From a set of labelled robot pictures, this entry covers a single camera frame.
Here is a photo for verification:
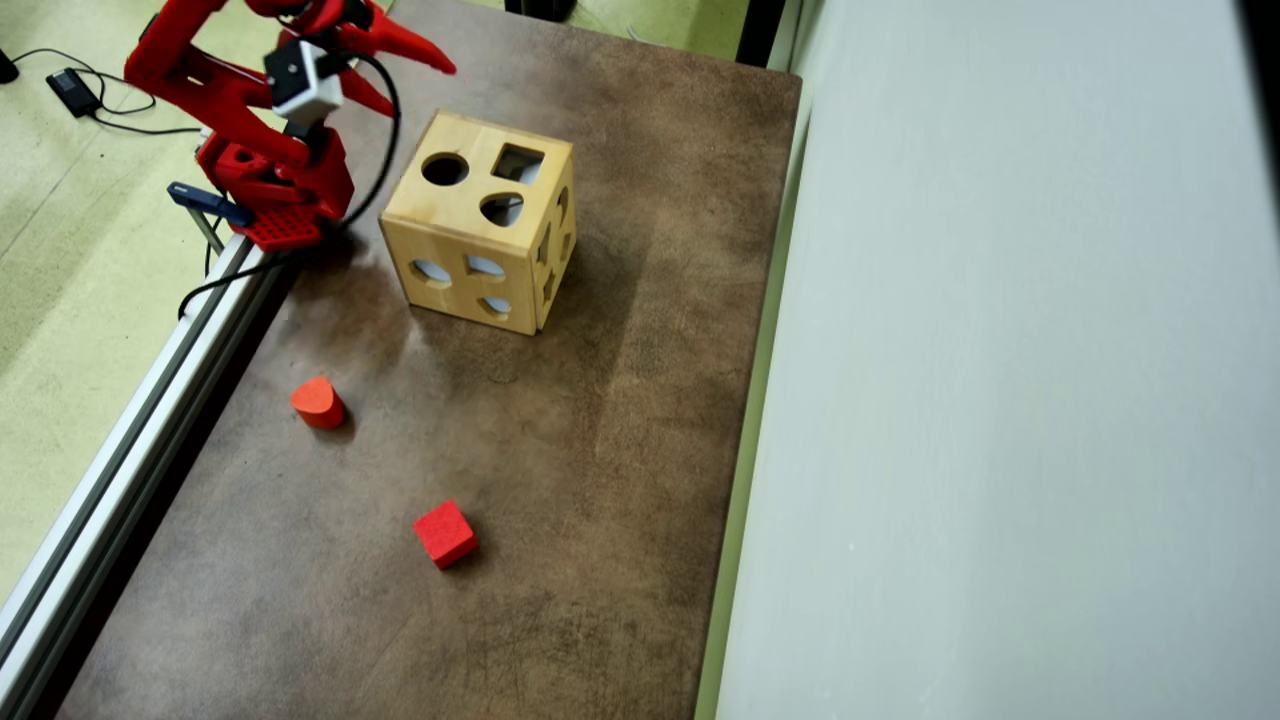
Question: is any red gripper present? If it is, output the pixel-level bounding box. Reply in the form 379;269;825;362
245;0;458;120

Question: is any wooden shape sorter box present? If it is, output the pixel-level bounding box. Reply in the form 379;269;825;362
378;110;576;336

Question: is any blue table clamp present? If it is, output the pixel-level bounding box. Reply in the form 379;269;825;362
167;181;253;256

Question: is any black power adapter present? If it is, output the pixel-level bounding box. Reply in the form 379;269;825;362
46;67;102;118

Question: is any orange rounded triangle block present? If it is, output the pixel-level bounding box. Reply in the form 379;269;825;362
290;375;347;431

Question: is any red wooden cube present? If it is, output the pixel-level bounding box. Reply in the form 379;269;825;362
412;499;480;571

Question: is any thick black camera cable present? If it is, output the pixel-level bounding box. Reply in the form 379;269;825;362
178;50;403;321

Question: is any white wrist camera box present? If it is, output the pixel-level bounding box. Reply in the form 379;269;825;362
264;40;347;127

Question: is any thin black adapter cable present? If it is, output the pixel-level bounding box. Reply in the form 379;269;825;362
10;47;206;136

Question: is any dark vertical post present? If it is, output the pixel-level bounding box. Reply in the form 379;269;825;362
737;0;791;71

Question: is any aluminium profile rail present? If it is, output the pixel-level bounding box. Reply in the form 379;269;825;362
0;235;291;720

